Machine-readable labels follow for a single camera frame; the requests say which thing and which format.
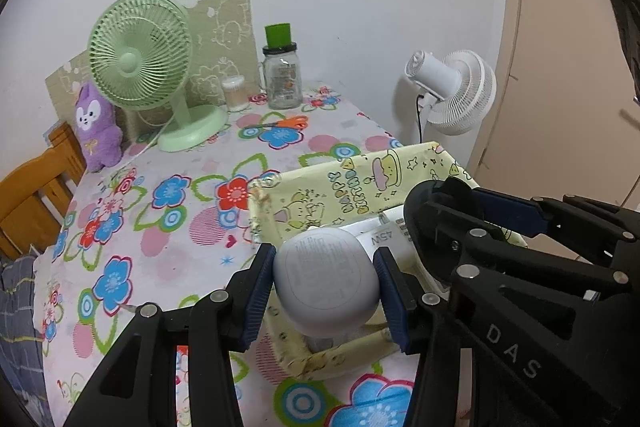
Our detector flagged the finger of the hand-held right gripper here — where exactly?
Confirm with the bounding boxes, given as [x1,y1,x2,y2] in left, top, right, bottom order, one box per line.
[472,189,640,243]
[440,207,640,303]

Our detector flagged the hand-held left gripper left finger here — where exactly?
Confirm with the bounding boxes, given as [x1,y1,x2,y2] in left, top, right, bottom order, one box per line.
[62,243,277,427]

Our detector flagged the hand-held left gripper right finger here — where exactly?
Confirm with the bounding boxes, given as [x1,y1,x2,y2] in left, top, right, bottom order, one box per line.
[372,248,463,427]

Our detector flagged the small white box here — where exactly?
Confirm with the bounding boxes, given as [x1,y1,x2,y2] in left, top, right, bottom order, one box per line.
[350,206,418,258]

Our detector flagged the white rounded case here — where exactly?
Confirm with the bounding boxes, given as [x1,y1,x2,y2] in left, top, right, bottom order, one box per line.
[272,227,381,338]

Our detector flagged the yellow printed storage box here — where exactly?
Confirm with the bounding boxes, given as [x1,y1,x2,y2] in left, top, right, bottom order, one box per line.
[247,142,528,382]

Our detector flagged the floral tablecloth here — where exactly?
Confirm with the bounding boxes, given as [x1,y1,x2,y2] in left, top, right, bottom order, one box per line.
[32,82,426,427]

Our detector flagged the white standing fan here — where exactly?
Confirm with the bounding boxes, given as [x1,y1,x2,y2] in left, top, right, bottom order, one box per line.
[395,49,498,145]

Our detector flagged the beige door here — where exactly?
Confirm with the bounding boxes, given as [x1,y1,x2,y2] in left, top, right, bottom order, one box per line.
[467,0,640,212]

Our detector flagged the orange scissors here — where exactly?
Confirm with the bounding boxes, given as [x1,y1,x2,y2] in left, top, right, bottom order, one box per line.
[243,116,309,131]

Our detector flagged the clear cotton swab container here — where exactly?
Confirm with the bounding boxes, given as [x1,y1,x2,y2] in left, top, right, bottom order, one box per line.
[221,75,247,112]

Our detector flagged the glass jar with green lid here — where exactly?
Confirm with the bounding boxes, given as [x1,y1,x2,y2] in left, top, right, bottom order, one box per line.
[258,23,303,110]

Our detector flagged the purple plush toy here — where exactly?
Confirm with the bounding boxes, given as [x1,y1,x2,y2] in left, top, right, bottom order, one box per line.
[74,81,123,172]

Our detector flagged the grey plaid bedding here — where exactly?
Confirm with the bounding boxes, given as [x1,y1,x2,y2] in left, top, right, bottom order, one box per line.
[0,254,46,403]

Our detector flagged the wooden chair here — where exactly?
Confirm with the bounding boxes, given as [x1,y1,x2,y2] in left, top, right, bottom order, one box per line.
[0,123,88,260]

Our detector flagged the beige cartoon printed board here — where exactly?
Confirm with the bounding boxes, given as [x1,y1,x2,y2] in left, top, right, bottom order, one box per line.
[45,0,252,142]

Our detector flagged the green desk fan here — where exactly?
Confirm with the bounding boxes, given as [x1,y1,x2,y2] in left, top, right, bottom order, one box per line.
[88,0,230,152]

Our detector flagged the pale green fan cable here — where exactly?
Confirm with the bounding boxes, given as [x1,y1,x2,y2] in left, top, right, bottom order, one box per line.
[124,119,178,158]

